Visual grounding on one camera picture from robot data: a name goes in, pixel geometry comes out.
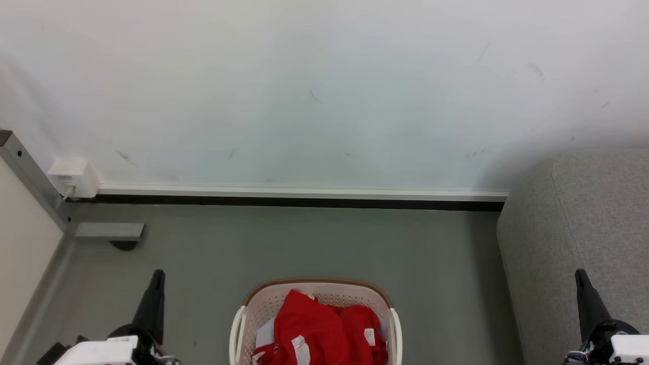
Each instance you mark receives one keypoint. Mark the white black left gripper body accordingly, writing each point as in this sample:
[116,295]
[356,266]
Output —
[101,351]

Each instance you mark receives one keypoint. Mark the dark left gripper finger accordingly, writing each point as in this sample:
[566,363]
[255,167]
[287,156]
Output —
[153,304]

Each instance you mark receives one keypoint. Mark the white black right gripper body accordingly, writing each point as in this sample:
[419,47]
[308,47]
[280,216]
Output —
[626,349]

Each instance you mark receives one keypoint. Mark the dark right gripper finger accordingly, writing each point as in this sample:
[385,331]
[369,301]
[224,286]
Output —
[588,304]

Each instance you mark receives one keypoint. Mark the red garment with white trim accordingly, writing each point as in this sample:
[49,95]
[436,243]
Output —
[309,327]

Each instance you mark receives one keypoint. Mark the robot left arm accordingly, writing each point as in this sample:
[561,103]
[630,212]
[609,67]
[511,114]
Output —
[49,356]

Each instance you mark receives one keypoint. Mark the white perforated laundry basket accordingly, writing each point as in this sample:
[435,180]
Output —
[324,294]

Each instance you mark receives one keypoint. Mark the black round levelling foot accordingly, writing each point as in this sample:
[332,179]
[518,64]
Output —
[123,245]

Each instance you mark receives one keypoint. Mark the grey fabric sofa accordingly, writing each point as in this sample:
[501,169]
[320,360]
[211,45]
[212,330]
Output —
[557,228]

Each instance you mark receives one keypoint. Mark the grey metal foot bar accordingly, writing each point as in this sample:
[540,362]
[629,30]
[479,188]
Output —
[109,231]

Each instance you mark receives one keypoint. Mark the cream partition panel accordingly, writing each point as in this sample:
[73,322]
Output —
[23,243]

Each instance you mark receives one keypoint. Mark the white and black baseboard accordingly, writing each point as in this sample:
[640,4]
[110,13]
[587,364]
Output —
[304,197]

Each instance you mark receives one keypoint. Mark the white wall socket box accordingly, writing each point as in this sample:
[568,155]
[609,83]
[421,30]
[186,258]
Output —
[76,175]

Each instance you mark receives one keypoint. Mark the grey metal partition frame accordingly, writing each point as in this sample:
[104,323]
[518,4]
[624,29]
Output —
[30,175]

